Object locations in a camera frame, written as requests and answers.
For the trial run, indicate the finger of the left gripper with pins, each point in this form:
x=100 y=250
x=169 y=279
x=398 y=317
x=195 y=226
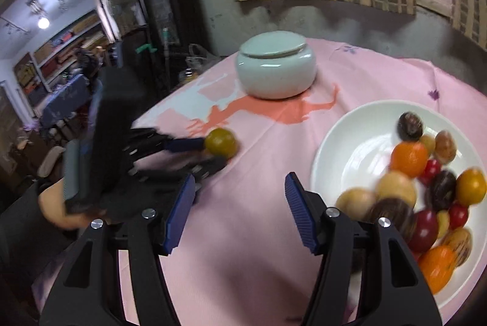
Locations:
x=208 y=167
x=182 y=145

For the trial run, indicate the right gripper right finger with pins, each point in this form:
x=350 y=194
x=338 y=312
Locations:
x=393 y=290

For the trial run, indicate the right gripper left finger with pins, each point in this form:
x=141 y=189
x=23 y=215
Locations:
x=87 y=290

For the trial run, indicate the yellow-green round fruit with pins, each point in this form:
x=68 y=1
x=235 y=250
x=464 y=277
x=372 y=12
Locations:
x=221 y=142

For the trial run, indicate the dark water chestnut front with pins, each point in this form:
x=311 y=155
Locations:
x=397 y=211

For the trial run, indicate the red cherry tomato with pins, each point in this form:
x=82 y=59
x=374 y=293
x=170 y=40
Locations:
x=458 y=215

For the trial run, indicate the tan brown round fruit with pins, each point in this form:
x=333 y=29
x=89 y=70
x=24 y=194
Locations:
x=356 y=202

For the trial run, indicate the pale yellow round fruit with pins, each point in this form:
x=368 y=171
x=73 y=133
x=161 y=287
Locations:
x=396 y=184

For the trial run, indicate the orange-yellow round fruit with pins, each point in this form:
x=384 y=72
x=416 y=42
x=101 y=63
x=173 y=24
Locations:
x=471 y=187

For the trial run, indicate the large orange tangerine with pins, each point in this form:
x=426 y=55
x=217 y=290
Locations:
x=410 y=158

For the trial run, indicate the small tan longan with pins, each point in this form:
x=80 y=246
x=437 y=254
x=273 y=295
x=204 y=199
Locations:
x=429 y=143

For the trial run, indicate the small yellow-green fruit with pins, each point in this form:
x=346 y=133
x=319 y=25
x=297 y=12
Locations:
x=443 y=222

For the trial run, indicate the person's left hand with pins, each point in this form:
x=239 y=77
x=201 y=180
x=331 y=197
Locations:
x=52 y=207

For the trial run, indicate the pink patterned tablecloth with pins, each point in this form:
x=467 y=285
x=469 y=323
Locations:
x=240 y=260

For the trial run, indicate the dark wooden cabinet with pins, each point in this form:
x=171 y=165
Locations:
x=163 y=6

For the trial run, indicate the white ceramic lidded jar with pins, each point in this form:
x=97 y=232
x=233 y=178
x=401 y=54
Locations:
x=276 y=65

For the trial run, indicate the standing fan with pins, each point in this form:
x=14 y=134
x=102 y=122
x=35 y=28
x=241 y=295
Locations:
x=122 y=11

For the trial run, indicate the white oval plate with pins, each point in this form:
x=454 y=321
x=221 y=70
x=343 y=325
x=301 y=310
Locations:
x=356 y=152

